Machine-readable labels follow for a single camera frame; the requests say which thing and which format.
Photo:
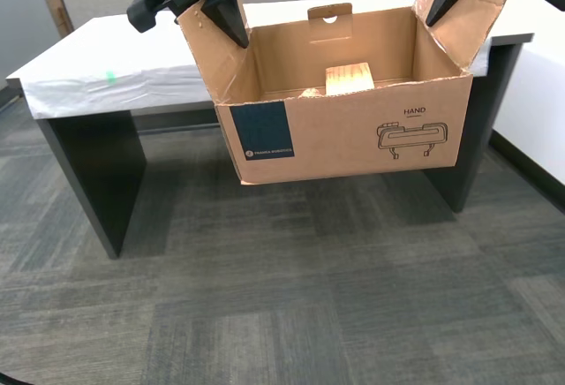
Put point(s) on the pinkish granite rock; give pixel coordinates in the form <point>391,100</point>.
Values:
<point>311,92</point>

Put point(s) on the brown cardboard box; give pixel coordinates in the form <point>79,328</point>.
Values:
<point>344,138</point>

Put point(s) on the light wooden block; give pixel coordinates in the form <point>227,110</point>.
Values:
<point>348,78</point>

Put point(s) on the white plastic table cover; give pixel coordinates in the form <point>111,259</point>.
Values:
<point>132,49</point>

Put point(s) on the dark table leg panel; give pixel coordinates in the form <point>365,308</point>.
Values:
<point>97,173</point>
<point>476,138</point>

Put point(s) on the light green tape piece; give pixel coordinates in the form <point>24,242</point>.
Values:
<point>111,77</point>

